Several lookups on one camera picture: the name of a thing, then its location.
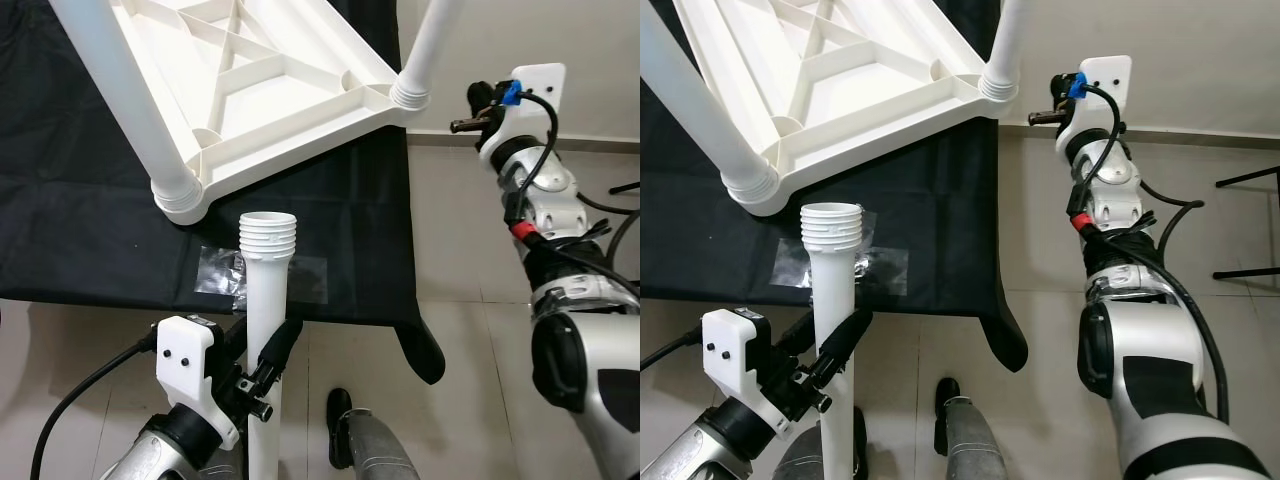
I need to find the white plastic table leg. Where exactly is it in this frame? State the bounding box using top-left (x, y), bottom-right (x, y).
top-left (640, 0), bottom-right (786, 216)
top-left (800, 202), bottom-right (863, 480)
top-left (48, 0), bottom-right (206, 226)
top-left (978, 0), bottom-right (1031, 101)
top-left (238, 211), bottom-right (301, 480)
top-left (390, 0), bottom-right (463, 111)

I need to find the clear tape cross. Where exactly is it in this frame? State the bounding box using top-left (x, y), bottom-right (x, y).
top-left (775, 240), bottom-right (911, 296)
top-left (195, 245), bottom-right (329, 311)

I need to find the grey robot left foot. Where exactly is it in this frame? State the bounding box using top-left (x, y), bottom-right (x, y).
top-left (775, 405), bottom-right (869, 480)
top-left (205, 445), bottom-right (247, 480)

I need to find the black table cloth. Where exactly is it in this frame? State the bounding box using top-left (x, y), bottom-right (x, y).
top-left (640, 0), bottom-right (1029, 373)
top-left (0, 0), bottom-right (446, 386)

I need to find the white plastic table top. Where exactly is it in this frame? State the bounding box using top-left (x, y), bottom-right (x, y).
top-left (108, 0), bottom-right (431, 223)
top-left (672, 0), bottom-right (1021, 216)

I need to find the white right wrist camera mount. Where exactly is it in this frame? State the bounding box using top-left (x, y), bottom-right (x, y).
top-left (1055, 55), bottom-right (1133, 156)
top-left (478, 62), bottom-right (567, 171)

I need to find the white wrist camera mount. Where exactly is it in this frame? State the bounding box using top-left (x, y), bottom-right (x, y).
top-left (155, 315), bottom-right (241, 451)
top-left (702, 308), bottom-right (791, 441)
top-left (478, 62), bottom-right (567, 171)
top-left (1055, 55), bottom-right (1133, 156)

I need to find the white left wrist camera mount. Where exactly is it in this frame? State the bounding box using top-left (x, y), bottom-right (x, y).
top-left (155, 315), bottom-right (241, 451)
top-left (702, 308), bottom-right (791, 441)

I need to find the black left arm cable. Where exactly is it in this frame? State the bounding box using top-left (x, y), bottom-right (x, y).
top-left (640, 328), bottom-right (706, 366)
top-left (30, 335), bottom-right (161, 480)

